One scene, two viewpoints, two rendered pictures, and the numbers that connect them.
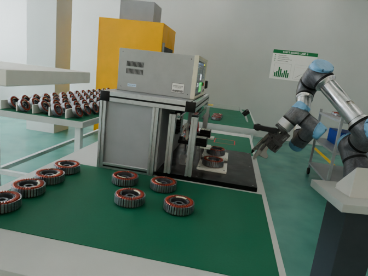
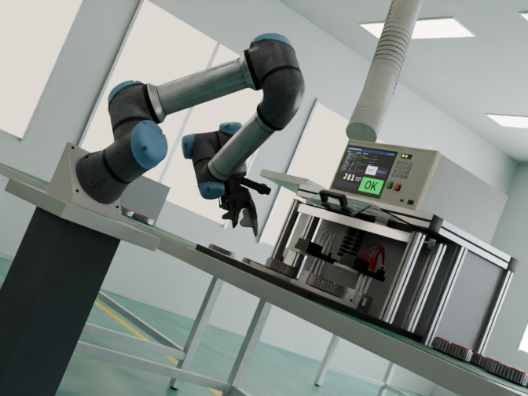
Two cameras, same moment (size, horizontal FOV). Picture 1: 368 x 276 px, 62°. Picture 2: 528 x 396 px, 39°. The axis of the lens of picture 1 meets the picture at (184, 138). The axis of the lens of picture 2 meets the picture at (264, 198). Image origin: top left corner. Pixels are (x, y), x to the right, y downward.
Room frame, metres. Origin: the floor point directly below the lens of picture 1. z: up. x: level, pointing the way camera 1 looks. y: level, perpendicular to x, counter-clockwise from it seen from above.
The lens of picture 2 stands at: (3.29, -1.95, 0.79)
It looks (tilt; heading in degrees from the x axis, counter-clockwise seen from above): 5 degrees up; 138
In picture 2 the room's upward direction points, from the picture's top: 22 degrees clockwise
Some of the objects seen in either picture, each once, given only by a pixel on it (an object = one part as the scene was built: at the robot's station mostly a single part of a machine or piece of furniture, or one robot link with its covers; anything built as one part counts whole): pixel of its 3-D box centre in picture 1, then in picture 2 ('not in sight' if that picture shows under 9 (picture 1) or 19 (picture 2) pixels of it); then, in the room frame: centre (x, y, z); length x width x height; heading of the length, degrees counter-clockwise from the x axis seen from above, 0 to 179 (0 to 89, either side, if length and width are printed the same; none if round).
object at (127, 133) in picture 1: (127, 138); not in sight; (1.38, 0.26, 0.91); 0.28 x 0.03 x 0.32; 82
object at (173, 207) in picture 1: (178, 205); (221, 252); (1.03, -0.01, 0.77); 0.11 x 0.11 x 0.04
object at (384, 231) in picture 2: (201, 113); (350, 221); (1.66, -0.08, 1.03); 0.62 x 0.01 x 0.03; 172
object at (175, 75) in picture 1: (166, 73); (416, 193); (1.70, 0.14, 1.22); 0.44 x 0.39 x 0.20; 172
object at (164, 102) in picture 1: (164, 96); (400, 225); (1.69, 0.14, 1.09); 0.68 x 0.44 x 0.05; 172
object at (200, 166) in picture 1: (212, 166); (278, 274); (1.52, -0.16, 0.78); 0.15 x 0.15 x 0.01; 82
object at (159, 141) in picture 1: (172, 128); (369, 265); (1.68, 0.07, 0.92); 0.66 x 0.01 x 0.30; 172
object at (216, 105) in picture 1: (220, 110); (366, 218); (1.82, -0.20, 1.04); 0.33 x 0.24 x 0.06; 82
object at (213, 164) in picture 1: (212, 161); (281, 268); (1.52, -0.16, 0.80); 0.11 x 0.11 x 0.04
